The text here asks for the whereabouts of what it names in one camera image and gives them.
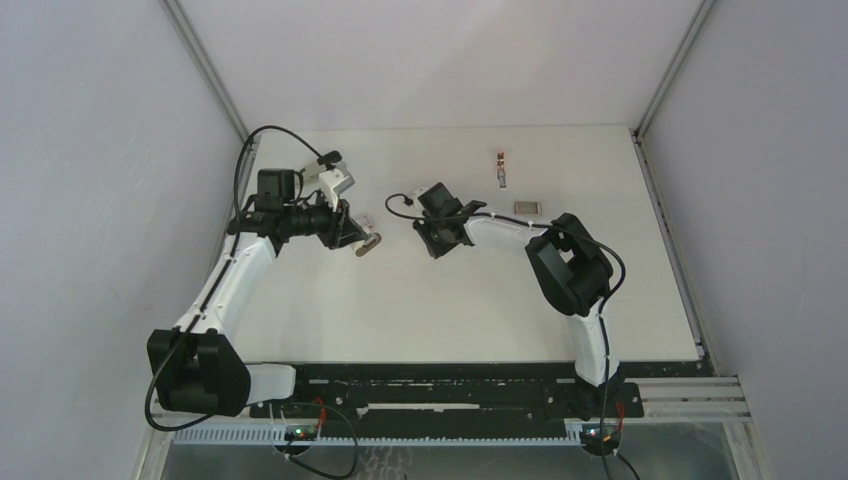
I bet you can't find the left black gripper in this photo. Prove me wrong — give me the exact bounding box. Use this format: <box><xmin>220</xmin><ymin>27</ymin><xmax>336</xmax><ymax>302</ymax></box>
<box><xmin>284</xmin><ymin>189</ymin><xmax>366</xmax><ymax>251</ymax></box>

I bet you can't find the small brown stapler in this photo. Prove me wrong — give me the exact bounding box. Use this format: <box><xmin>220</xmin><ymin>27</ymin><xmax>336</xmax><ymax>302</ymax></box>
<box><xmin>353</xmin><ymin>232</ymin><xmax>382</xmax><ymax>257</ymax></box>

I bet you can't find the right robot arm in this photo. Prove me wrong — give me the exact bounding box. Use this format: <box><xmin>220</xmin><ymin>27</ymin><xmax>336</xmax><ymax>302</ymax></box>
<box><xmin>401</xmin><ymin>183</ymin><xmax>626</xmax><ymax>416</ymax></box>

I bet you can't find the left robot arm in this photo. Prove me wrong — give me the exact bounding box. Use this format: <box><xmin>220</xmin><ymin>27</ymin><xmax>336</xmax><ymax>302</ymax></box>
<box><xmin>146</xmin><ymin>164</ymin><xmax>370</xmax><ymax>420</ymax></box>

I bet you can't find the black and beige stapler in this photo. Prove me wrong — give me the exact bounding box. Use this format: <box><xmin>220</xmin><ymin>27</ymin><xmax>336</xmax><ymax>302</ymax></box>
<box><xmin>300</xmin><ymin>150</ymin><xmax>343</xmax><ymax>186</ymax></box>

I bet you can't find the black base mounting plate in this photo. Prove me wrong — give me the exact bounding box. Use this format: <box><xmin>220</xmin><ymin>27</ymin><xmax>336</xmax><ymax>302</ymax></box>
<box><xmin>244</xmin><ymin>361</ymin><xmax>713</xmax><ymax>441</ymax></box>

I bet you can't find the left green circuit board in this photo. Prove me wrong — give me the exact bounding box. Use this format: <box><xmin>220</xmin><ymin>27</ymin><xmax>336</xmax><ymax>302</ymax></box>
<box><xmin>284</xmin><ymin>426</ymin><xmax>320</xmax><ymax>442</ymax></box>

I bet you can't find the green circuit board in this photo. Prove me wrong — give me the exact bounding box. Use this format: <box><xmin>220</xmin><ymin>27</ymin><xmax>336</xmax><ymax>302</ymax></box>
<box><xmin>284</xmin><ymin>426</ymin><xmax>320</xmax><ymax>442</ymax></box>
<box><xmin>579</xmin><ymin>425</ymin><xmax>623</xmax><ymax>457</ymax></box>

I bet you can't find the right green circuit board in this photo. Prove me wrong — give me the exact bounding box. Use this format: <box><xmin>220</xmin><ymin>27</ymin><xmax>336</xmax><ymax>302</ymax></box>
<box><xmin>579</xmin><ymin>425</ymin><xmax>623</xmax><ymax>457</ymax></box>

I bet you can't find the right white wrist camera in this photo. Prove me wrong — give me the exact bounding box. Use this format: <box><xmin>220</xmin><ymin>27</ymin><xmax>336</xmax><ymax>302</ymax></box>
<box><xmin>408</xmin><ymin>187</ymin><xmax>427</xmax><ymax>210</ymax></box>

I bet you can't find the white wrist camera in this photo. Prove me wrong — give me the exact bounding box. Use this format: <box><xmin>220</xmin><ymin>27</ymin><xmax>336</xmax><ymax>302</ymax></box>
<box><xmin>318</xmin><ymin>165</ymin><xmax>355</xmax><ymax>212</ymax></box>
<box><xmin>408</xmin><ymin>187</ymin><xmax>427</xmax><ymax>210</ymax></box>

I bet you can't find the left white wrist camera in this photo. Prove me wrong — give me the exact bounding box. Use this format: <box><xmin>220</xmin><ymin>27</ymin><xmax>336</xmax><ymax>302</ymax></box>
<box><xmin>318</xmin><ymin>165</ymin><xmax>355</xmax><ymax>212</ymax></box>

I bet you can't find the left black camera cable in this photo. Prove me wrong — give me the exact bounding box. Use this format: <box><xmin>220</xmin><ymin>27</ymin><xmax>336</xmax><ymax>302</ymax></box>
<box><xmin>144</xmin><ymin>124</ymin><xmax>326</xmax><ymax>433</ymax></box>

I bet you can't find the black camera cable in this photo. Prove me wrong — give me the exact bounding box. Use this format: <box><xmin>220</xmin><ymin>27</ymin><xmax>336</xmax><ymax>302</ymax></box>
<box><xmin>385</xmin><ymin>193</ymin><xmax>627</xmax><ymax>480</ymax></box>
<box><xmin>144</xmin><ymin>124</ymin><xmax>326</xmax><ymax>433</ymax></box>

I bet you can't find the right black camera cable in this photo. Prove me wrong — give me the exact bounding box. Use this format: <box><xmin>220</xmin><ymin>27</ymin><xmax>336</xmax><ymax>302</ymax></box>
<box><xmin>385</xmin><ymin>193</ymin><xmax>627</xmax><ymax>480</ymax></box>

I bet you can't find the white slotted cable duct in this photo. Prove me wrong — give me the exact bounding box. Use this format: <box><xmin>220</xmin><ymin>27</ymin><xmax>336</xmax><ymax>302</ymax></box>
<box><xmin>173</xmin><ymin>421</ymin><xmax>590</xmax><ymax>447</ymax></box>

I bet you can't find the left corner frame post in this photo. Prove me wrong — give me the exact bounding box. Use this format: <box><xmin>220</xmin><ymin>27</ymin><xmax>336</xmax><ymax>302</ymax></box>
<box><xmin>160</xmin><ymin>0</ymin><xmax>256</xmax><ymax>183</ymax></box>

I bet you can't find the corner frame post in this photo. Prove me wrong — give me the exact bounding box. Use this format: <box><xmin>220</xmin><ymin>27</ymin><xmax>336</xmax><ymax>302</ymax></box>
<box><xmin>160</xmin><ymin>0</ymin><xmax>256</xmax><ymax>183</ymax></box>
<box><xmin>632</xmin><ymin>0</ymin><xmax>720</xmax><ymax>144</ymax></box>

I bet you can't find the right corner frame post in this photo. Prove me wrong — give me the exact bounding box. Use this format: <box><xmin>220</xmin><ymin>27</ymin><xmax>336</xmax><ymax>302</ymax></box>
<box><xmin>632</xmin><ymin>0</ymin><xmax>720</xmax><ymax>144</ymax></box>

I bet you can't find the aluminium frame rail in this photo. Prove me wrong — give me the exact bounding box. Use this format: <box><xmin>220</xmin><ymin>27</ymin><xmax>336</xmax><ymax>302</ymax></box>
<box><xmin>158</xmin><ymin>378</ymin><xmax>751</xmax><ymax>422</ymax></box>

